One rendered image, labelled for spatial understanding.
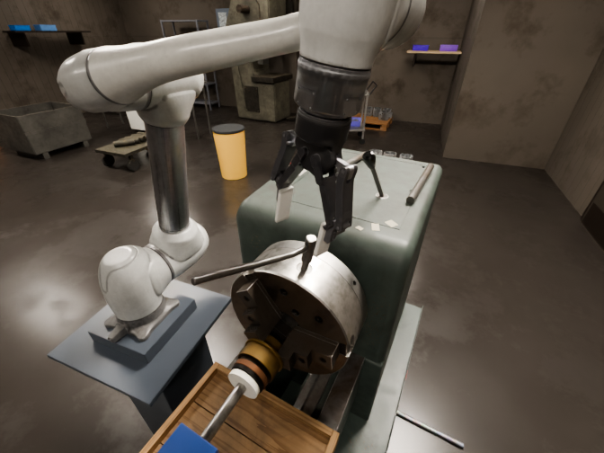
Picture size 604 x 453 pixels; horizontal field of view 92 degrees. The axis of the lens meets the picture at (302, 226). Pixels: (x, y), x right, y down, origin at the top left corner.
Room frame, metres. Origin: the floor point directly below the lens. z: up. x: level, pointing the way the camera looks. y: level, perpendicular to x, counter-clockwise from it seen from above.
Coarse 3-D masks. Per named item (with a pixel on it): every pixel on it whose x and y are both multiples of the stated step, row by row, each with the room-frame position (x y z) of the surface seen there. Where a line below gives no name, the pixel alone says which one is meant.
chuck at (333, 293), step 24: (288, 264) 0.47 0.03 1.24; (312, 264) 0.47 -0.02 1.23; (240, 288) 0.49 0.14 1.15; (288, 288) 0.43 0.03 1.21; (312, 288) 0.41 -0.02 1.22; (336, 288) 0.44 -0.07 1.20; (240, 312) 0.50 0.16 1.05; (288, 312) 0.43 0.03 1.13; (312, 312) 0.40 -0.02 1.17; (336, 312) 0.39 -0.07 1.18; (360, 312) 0.44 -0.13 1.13; (336, 336) 0.38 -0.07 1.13; (336, 360) 0.37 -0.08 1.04
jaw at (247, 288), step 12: (252, 276) 0.47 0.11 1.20; (252, 288) 0.44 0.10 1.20; (264, 288) 0.46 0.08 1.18; (252, 300) 0.42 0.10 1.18; (264, 300) 0.44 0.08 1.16; (252, 312) 0.41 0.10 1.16; (264, 312) 0.42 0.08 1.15; (276, 312) 0.43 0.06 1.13; (252, 324) 0.40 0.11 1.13; (264, 324) 0.40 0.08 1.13; (252, 336) 0.38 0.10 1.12; (264, 336) 0.38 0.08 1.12
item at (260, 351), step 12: (252, 348) 0.35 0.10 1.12; (264, 348) 0.35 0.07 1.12; (276, 348) 0.36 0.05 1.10; (240, 360) 0.33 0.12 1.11; (252, 360) 0.33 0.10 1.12; (264, 360) 0.33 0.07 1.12; (276, 360) 0.34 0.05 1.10; (252, 372) 0.31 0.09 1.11; (264, 372) 0.31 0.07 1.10; (276, 372) 0.33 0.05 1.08; (264, 384) 0.30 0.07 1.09
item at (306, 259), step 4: (308, 236) 0.45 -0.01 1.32; (312, 236) 0.46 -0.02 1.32; (308, 240) 0.45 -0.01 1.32; (312, 240) 0.45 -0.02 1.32; (316, 240) 0.45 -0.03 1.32; (304, 244) 0.45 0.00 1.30; (308, 244) 0.44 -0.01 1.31; (312, 244) 0.44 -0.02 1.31; (308, 248) 0.44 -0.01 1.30; (312, 248) 0.44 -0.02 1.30; (308, 252) 0.44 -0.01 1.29; (312, 252) 0.45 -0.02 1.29; (304, 256) 0.45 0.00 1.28; (308, 256) 0.45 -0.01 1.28; (312, 256) 0.45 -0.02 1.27; (304, 260) 0.45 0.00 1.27; (308, 260) 0.45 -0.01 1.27; (304, 264) 0.45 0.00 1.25; (308, 264) 0.46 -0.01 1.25; (300, 268) 0.46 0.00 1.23; (304, 268) 0.45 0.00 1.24
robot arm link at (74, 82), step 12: (72, 60) 0.62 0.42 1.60; (84, 60) 0.60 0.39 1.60; (60, 72) 0.64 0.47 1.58; (72, 72) 0.60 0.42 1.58; (84, 72) 0.59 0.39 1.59; (60, 84) 0.65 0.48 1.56; (72, 84) 0.61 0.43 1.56; (84, 84) 0.59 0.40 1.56; (72, 96) 0.62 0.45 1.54; (84, 96) 0.60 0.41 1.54; (96, 96) 0.59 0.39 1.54; (144, 96) 0.69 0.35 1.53; (84, 108) 0.64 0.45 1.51; (96, 108) 0.62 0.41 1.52; (108, 108) 0.62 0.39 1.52; (120, 108) 0.64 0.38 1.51; (132, 108) 0.68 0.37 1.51; (144, 108) 0.72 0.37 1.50
